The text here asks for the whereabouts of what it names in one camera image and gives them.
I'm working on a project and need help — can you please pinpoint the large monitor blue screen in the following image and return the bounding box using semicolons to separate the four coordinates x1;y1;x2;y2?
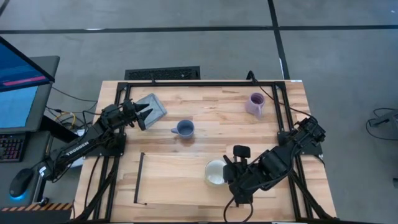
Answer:
0;55;61;134

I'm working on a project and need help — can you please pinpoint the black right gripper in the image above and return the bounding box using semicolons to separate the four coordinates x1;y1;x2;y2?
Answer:
222;154;254;205

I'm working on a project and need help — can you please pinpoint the grey side desk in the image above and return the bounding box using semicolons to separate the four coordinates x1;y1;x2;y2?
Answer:
0;130;53;209

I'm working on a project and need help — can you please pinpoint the wooden shelf with black legs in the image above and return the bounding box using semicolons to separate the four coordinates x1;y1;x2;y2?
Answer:
133;151;240;208

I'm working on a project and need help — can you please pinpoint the cream white mug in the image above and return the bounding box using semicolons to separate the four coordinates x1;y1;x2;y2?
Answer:
204;159;228;187

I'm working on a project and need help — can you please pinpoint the lilac ribbed mug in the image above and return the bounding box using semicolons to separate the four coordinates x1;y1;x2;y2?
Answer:
244;92;266;121

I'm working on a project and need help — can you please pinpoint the black cable on table frame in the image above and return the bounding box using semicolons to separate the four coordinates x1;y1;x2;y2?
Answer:
246;70;312;119

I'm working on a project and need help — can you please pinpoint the yellow cable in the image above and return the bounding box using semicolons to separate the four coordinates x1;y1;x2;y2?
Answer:
55;111;76;130

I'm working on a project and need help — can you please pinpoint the black box with hazard stripes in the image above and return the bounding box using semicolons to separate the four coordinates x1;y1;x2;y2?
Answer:
0;202;74;224

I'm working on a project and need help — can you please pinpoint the black backlit keyboard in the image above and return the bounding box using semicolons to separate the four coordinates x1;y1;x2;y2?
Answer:
0;133;25;163

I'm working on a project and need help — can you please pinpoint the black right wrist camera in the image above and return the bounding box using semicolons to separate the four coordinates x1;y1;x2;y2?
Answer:
233;145;251;160

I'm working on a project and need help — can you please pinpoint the black computer mouse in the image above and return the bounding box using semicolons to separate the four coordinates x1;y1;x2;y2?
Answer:
9;167;34;198

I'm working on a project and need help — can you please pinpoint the blue-grey mug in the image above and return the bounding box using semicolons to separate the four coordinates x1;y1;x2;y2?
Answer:
170;119;195;139

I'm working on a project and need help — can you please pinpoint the black aluminium table frame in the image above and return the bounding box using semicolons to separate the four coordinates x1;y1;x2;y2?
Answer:
71;79;340;223

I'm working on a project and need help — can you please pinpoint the black floor vent grille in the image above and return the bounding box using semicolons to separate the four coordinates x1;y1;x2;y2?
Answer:
124;65;201;81

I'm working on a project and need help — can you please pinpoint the grey folded cloth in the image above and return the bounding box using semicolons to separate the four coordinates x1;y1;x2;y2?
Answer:
135;93;168;130

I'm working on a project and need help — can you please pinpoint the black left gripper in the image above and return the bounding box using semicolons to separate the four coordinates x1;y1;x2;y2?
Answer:
121;99;154;131

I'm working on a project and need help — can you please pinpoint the angled monitor with pink bar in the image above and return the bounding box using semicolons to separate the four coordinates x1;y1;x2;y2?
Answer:
0;36;56;93

